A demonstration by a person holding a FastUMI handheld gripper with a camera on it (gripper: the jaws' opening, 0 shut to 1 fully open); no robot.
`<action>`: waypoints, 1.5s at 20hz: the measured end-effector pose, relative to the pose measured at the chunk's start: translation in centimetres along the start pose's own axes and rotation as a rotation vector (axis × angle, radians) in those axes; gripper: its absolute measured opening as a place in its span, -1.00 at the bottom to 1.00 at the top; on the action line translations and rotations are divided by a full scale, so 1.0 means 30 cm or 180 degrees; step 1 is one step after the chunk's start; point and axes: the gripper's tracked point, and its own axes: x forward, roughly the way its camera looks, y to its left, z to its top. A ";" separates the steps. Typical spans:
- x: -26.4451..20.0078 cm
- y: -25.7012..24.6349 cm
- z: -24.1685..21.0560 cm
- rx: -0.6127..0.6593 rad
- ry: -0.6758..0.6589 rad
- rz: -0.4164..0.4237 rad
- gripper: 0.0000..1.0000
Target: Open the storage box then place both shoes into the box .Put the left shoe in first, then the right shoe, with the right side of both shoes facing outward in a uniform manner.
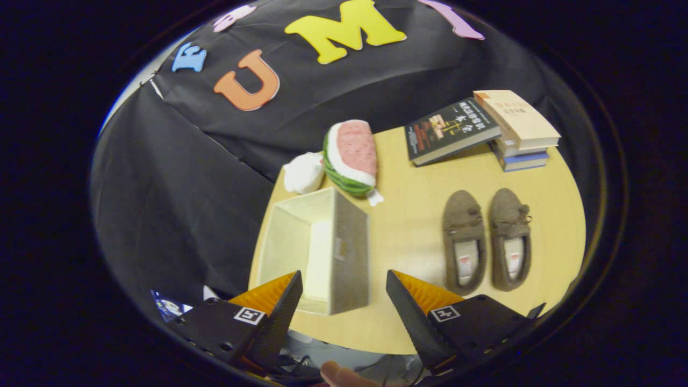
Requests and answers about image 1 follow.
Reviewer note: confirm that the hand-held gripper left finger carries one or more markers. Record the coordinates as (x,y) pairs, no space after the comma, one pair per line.
(279,322)

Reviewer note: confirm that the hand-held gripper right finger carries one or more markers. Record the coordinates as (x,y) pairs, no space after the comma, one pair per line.
(411,322)

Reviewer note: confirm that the grey fabric storage box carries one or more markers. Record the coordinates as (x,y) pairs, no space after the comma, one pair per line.
(349,252)

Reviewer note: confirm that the brown suede moccasin shoe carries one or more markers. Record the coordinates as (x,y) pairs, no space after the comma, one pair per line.
(508,220)
(463,226)

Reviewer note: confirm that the white paper sheet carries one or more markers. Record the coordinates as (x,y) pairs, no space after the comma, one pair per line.
(210,293)

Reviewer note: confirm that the blue white printed package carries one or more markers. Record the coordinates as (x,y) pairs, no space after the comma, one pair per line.
(172,307)

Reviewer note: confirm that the white plush toy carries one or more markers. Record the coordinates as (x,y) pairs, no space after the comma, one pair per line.
(303,172)

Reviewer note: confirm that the watermelon slice plush toy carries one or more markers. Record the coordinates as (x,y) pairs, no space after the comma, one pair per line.
(352,150)

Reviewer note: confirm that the blue cover book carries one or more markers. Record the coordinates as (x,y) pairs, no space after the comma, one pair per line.
(524,163)

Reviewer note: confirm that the black cover book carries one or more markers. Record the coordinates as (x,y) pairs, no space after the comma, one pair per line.
(451,129)

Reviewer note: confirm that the beige cover book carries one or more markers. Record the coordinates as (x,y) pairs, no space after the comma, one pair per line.
(516,118)

